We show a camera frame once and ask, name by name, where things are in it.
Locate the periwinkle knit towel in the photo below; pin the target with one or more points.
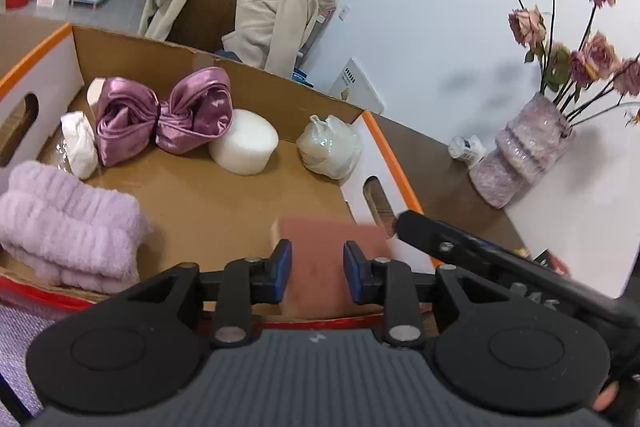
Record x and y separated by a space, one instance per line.
20 347

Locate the purple satin bow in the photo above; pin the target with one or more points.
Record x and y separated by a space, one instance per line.
125 117

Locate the white round sponge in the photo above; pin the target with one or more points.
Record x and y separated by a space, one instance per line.
245 142

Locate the pink rectangular sponge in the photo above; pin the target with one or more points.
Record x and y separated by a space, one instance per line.
320 257

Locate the white flat carton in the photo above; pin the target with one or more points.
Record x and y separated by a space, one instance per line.
360 87

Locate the dried pink rose bouquet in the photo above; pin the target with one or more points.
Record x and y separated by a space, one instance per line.
527 24

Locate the small white bottle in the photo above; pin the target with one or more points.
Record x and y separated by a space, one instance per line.
465 149

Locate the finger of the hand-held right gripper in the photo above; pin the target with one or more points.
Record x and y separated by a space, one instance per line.
487 246
430 237

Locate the red cardboard box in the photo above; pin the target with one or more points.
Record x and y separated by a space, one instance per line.
200 202

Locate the lavender fluffy towel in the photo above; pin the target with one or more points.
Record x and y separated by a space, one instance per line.
65 222

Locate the clear bagged white puff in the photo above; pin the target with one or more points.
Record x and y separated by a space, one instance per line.
330 147

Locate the pink speckled vase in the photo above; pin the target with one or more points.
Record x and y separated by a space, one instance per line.
520 152

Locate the white wedge makeup sponge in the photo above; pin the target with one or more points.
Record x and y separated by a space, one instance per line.
80 147

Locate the brown wooden chair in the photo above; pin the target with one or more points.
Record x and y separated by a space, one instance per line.
210 17

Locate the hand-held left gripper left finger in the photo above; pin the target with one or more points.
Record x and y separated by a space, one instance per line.
282 272

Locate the white soft toy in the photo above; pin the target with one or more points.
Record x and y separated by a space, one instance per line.
95 94

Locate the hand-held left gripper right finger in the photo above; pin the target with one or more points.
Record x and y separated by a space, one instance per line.
354 274

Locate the person's right hand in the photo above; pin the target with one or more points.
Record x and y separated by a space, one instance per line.
606 397

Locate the white wall socket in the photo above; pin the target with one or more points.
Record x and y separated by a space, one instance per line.
345 12

